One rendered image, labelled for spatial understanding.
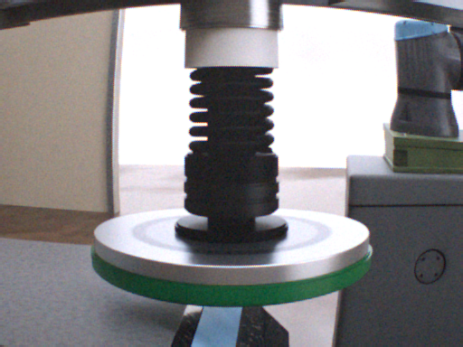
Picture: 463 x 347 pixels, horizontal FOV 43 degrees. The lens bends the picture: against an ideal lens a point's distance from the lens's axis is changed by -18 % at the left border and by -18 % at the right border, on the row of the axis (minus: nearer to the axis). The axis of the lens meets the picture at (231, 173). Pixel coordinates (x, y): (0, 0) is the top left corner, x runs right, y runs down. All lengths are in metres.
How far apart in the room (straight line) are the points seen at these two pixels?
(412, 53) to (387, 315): 0.57
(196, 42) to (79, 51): 5.23
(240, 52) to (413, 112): 0.95
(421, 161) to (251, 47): 0.89
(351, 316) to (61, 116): 4.66
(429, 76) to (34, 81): 4.84
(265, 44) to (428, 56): 0.94
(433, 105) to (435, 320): 0.48
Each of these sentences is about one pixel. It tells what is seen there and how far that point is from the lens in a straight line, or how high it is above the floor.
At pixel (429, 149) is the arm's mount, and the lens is 1.33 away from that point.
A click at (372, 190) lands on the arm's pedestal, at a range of 1.27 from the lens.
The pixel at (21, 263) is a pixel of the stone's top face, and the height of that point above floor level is 0.84.
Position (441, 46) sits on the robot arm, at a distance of 1.41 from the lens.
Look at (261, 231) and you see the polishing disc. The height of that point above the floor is 0.91.
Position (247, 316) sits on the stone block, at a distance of 0.62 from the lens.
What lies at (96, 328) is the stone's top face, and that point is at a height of 0.84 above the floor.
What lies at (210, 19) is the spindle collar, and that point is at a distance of 0.47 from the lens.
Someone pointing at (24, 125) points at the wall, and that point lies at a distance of 5.94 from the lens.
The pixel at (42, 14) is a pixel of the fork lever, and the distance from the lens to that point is 0.55.
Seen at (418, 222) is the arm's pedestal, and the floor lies 0.75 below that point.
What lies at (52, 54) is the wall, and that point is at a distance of 5.82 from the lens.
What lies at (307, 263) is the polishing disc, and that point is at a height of 0.90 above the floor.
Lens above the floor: 1.00
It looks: 7 degrees down
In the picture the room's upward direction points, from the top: straight up
